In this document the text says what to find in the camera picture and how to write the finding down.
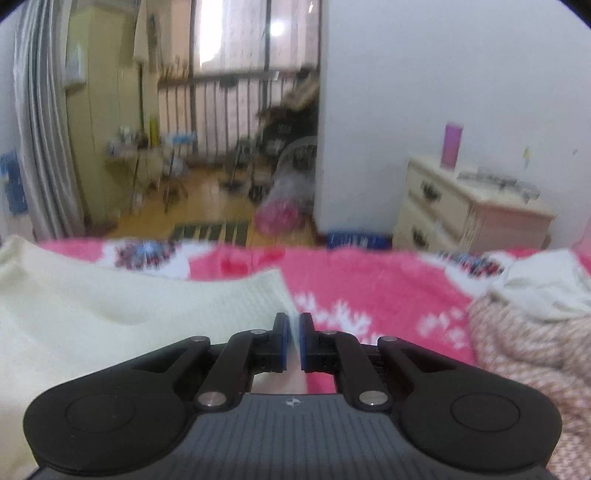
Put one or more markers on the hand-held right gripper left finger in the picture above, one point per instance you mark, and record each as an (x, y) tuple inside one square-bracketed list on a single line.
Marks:
[(281, 344)]

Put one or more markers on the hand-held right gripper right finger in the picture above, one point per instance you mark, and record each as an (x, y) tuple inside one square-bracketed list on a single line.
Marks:
[(305, 344)]

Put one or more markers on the white knit sweater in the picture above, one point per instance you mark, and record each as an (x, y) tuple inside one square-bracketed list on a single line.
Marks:
[(115, 314)]

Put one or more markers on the pink floral blanket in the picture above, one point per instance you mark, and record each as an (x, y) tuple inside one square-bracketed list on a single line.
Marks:
[(383, 286)]

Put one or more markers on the blue plastic pack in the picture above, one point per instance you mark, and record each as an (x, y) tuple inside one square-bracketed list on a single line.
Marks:
[(355, 240)]

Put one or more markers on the striped floor mat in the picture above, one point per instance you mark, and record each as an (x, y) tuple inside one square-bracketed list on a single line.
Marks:
[(212, 230)]

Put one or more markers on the clear plastic bag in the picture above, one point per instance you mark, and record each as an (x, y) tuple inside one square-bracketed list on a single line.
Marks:
[(286, 207)]

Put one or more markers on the wheelchair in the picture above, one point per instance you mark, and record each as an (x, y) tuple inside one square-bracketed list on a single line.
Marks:
[(281, 138)]

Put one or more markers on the cream nightstand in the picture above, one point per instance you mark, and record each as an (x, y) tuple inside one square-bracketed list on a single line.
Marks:
[(466, 207)]

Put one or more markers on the folding table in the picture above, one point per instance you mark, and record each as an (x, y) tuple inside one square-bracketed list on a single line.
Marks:
[(147, 157)]

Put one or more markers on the pink checked cloth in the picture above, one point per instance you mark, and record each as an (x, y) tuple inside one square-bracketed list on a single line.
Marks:
[(535, 350)]

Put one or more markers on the balcony railing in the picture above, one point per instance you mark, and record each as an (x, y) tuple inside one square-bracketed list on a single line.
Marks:
[(221, 106)]

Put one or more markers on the green bottle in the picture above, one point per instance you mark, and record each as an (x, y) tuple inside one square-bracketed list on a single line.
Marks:
[(153, 134)]

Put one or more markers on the purple cup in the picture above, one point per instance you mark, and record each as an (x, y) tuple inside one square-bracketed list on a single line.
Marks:
[(451, 145)]

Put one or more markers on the white crumpled cloth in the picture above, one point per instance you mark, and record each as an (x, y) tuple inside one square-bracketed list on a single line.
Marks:
[(549, 286)]

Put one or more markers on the pale yellow wardrobe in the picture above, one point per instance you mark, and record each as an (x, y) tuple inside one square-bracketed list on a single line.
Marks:
[(106, 115)]

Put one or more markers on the blue water jug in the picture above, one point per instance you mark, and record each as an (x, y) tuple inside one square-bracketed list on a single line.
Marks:
[(13, 182)]

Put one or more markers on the grey curtain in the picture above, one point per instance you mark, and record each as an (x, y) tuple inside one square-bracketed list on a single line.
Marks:
[(46, 115)]

